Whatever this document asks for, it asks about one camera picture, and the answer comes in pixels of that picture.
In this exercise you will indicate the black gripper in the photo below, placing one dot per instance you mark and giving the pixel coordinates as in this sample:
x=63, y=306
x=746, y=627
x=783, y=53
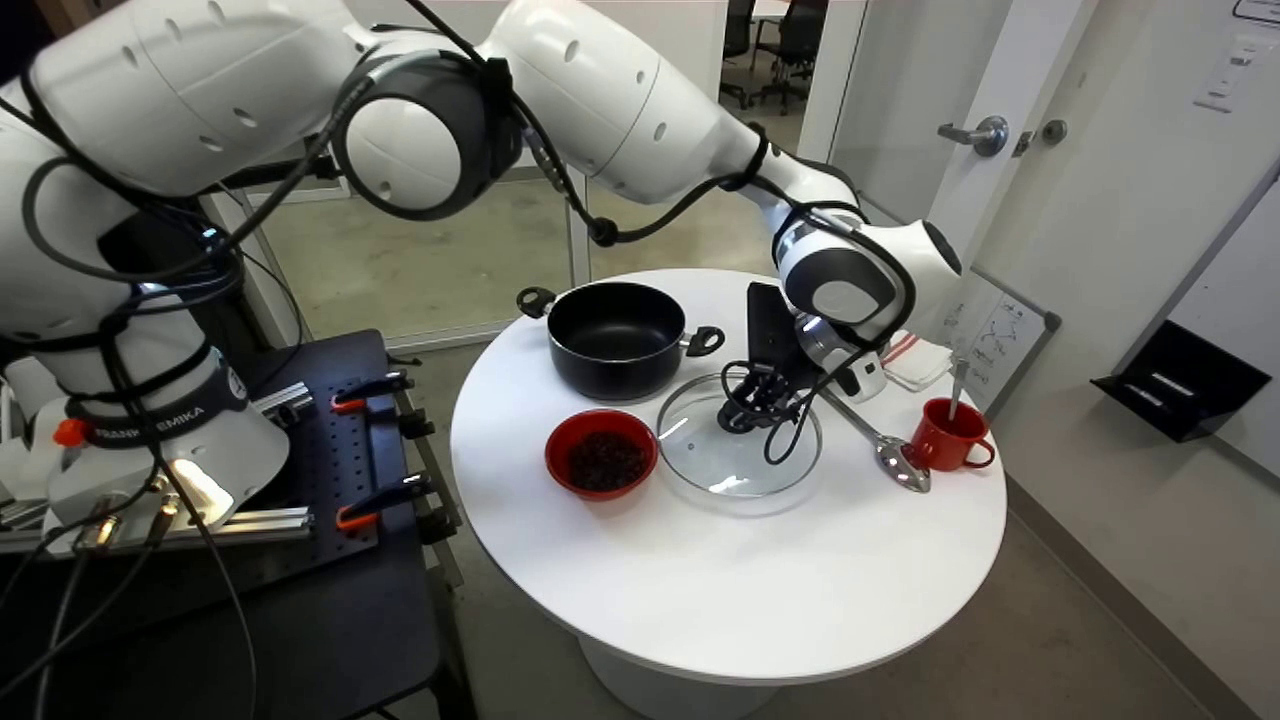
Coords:
x=819, y=361

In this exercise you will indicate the glass pot lid black knob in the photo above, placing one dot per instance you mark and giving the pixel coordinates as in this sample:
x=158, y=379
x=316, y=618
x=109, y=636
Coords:
x=704, y=466

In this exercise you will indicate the red bowl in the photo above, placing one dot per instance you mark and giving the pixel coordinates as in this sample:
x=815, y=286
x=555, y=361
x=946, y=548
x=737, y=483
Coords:
x=567, y=466

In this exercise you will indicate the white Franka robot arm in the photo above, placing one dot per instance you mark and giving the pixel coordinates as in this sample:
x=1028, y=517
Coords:
x=600, y=80

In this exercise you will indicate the black cooking pot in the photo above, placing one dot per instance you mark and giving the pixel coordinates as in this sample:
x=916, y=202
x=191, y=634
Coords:
x=614, y=364

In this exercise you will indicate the large metal spoon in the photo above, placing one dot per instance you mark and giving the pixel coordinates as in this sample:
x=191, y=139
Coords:
x=898, y=463

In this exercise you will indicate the white napkin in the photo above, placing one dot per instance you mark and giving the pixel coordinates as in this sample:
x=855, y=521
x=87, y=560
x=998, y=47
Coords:
x=923, y=361

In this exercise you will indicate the dark beans pile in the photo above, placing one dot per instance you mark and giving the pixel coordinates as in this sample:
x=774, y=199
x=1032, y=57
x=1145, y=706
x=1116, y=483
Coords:
x=605, y=457

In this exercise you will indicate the red mug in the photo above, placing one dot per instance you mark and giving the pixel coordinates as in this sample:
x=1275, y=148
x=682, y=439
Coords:
x=946, y=443

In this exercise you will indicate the small spoon in mug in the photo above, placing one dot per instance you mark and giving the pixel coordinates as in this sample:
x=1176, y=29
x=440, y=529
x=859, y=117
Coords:
x=957, y=386

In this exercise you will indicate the small whiteboard with drawings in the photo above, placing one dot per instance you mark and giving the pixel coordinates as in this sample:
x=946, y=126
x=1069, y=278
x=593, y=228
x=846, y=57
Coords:
x=1006, y=342

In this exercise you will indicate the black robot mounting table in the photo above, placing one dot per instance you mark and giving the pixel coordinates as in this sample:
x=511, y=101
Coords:
x=332, y=627

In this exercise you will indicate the orange round knob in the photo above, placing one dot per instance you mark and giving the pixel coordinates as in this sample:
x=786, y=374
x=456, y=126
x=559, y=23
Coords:
x=69, y=432

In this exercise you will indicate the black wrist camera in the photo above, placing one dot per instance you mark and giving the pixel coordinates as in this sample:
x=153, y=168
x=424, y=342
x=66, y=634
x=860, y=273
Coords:
x=770, y=326

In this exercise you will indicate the black wall tray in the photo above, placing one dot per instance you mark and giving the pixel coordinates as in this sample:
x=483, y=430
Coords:
x=1183, y=383

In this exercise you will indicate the aluminum extrusion rail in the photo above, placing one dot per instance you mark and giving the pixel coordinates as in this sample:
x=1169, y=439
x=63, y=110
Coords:
x=264, y=521

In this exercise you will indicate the white light switch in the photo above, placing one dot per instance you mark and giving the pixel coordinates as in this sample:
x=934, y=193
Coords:
x=1212, y=97

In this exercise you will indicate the white wall sign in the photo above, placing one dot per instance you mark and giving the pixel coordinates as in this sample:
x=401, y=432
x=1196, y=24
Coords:
x=1259, y=8

